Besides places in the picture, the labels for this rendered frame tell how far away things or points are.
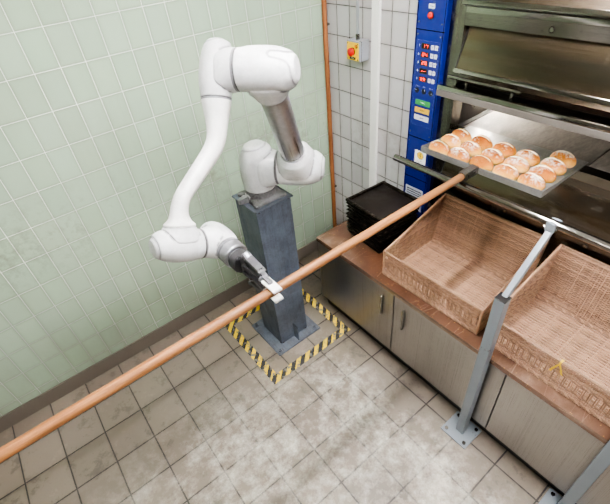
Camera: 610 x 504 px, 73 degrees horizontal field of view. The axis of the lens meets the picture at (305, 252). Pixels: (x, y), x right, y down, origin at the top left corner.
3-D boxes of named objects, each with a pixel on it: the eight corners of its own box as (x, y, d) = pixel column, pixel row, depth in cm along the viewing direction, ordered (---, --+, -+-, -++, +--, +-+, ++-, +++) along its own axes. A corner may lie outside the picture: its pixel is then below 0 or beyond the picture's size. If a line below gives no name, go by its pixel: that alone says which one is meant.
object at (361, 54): (356, 56, 227) (355, 36, 220) (369, 59, 220) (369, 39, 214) (346, 59, 223) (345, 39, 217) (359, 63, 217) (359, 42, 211)
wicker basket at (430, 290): (439, 232, 235) (445, 191, 217) (536, 282, 199) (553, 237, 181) (379, 273, 213) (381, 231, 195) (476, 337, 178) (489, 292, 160)
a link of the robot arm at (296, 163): (283, 161, 200) (328, 161, 196) (280, 191, 196) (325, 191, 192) (232, 32, 128) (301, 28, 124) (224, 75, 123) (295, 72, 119)
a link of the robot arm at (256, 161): (248, 176, 206) (240, 135, 192) (284, 176, 203) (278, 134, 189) (239, 193, 194) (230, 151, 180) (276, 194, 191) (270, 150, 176)
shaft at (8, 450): (-25, 482, 89) (-34, 476, 87) (-27, 470, 91) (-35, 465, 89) (464, 181, 162) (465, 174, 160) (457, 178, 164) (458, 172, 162)
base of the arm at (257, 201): (229, 198, 202) (227, 188, 199) (266, 181, 212) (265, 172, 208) (249, 213, 191) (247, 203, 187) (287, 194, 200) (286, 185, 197)
